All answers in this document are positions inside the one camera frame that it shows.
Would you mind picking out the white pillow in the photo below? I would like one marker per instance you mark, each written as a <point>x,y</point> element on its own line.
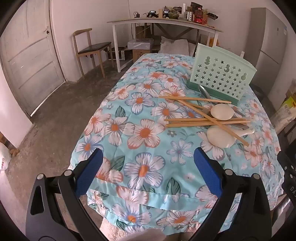
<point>173,45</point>

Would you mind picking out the plain cardboard box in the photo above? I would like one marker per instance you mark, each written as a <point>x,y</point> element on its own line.
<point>142,31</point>

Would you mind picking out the long white table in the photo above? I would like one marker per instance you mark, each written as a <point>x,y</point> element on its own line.
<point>161,21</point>

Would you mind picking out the red drink bottles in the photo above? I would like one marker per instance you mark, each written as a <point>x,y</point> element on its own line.
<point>198,16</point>

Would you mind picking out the wooden chair with dark seat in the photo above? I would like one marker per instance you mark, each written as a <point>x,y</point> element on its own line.
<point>92,48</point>

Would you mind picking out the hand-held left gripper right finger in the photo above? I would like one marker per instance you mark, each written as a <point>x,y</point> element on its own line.
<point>208,171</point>

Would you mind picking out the white panel door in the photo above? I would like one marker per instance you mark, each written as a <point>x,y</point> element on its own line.
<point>30,58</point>

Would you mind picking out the black electronic device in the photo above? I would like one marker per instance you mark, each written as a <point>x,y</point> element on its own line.
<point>151,14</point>

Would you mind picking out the pile of wooden chopsticks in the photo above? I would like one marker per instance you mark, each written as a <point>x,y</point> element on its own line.
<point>185,122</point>

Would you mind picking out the green plastic utensil basket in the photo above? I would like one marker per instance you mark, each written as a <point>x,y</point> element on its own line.
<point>219,74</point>

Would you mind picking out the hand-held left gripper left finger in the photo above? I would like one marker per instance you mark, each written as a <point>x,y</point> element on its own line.
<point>89,171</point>

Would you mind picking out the yellow and white sack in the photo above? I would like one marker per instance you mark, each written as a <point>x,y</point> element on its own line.
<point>285,111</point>

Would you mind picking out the metal tin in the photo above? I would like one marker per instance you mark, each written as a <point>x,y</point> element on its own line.
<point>189,15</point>

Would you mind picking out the floral blue blanket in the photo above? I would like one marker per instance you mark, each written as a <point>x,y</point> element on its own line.
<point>143,92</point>

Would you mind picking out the grey refrigerator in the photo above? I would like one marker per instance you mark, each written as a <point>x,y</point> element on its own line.
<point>270,41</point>

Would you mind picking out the small microwave oven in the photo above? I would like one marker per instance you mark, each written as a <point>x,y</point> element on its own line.
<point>120,54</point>

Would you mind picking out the cardboard box with label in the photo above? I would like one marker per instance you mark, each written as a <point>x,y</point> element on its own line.
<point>141,55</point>

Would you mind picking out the clear plastic box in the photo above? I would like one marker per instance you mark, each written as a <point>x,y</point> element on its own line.
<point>140,43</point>

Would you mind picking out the orange plastic bag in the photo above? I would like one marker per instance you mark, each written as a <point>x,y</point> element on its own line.
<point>212,40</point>

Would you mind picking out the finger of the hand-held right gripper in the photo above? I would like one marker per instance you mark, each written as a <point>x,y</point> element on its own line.
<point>291,185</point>
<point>286,162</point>

